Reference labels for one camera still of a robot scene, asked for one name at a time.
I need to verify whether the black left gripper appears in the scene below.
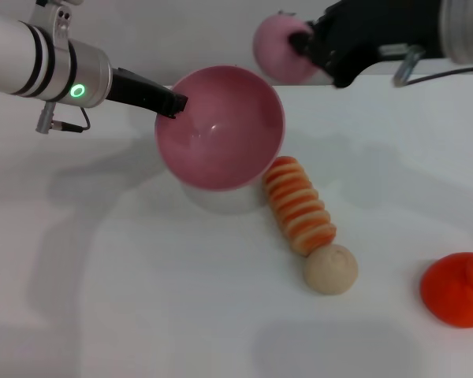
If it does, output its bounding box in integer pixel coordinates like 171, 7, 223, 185
105, 67, 189, 120

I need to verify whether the beige toy bun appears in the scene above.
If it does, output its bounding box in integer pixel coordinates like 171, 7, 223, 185
303, 243, 359, 296

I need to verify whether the right wrist cable with plug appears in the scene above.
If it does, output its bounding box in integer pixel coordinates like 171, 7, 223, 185
392, 44, 473, 88

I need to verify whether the orange striped toy bread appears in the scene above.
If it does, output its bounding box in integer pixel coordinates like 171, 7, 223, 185
263, 156, 337, 256

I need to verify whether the pink toy peach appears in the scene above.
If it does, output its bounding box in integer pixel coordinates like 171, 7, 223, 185
252, 12, 319, 86

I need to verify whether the red-orange toy tomato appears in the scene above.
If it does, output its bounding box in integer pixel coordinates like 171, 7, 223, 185
419, 251, 473, 328

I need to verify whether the pink plastic bowl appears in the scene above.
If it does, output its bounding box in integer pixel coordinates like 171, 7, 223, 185
154, 65, 287, 193

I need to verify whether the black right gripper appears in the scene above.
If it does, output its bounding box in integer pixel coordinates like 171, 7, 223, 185
286, 0, 445, 89

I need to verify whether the wrist cable with plug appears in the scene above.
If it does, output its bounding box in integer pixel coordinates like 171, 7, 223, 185
35, 102, 91, 134
392, 44, 473, 88

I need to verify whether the left wrist cable with plug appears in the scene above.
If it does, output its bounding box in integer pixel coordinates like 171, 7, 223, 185
35, 102, 91, 134

